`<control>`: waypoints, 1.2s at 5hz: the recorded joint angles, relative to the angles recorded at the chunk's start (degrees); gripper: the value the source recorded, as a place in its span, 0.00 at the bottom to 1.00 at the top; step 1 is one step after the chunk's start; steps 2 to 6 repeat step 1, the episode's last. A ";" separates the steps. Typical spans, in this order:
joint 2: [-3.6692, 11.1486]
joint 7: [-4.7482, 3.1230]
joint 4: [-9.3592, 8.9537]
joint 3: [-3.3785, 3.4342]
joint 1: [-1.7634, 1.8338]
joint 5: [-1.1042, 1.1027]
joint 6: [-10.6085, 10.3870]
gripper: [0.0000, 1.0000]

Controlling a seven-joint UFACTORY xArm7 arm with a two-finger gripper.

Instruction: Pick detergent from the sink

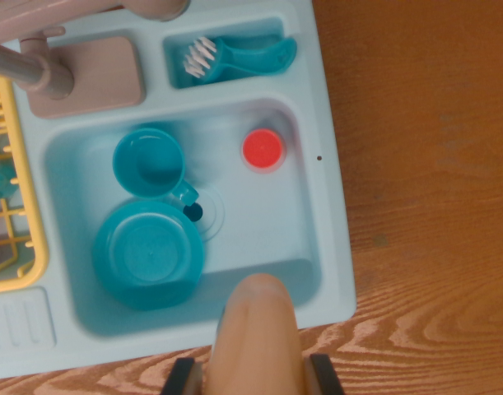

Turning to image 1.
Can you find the cream detergent bottle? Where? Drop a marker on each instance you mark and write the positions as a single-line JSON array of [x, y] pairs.
[[255, 341]]

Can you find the small teal cup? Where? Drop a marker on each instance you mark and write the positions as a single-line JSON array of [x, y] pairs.
[[0, 181]]

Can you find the light blue toy sink unit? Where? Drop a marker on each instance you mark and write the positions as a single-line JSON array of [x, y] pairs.
[[267, 230]]

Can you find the red toy cup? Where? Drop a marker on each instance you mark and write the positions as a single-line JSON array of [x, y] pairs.
[[262, 149]]

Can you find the teal toy mug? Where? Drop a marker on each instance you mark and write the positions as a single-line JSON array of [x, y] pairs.
[[148, 160]]

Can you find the teal dish brush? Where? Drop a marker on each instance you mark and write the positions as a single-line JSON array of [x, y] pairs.
[[251, 59]]

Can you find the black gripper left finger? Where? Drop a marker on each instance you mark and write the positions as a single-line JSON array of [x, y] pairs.
[[183, 380]]

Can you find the grey toy faucet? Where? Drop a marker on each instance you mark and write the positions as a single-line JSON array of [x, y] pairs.
[[41, 70]]

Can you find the yellow dish rack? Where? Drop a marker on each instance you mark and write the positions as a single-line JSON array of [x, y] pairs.
[[26, 185]]

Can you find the teal toy plate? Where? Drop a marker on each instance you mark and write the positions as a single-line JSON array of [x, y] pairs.
[[148, 255]]

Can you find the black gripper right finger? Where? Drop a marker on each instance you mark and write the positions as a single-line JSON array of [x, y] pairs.
[[323, 378]]

